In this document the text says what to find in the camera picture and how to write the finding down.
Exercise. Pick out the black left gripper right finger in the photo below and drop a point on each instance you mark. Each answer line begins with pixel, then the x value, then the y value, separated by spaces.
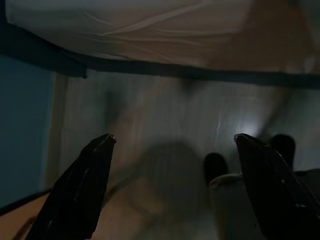
pixel 272 190

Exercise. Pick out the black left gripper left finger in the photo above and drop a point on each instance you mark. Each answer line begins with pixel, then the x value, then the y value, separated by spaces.
pixel 75 195

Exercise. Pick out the white bed mattress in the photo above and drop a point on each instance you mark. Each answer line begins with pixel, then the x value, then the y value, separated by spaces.
pixel 150 30

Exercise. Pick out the blue upholstered bed frame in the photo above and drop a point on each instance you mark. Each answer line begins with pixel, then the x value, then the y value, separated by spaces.
pixel 37 50

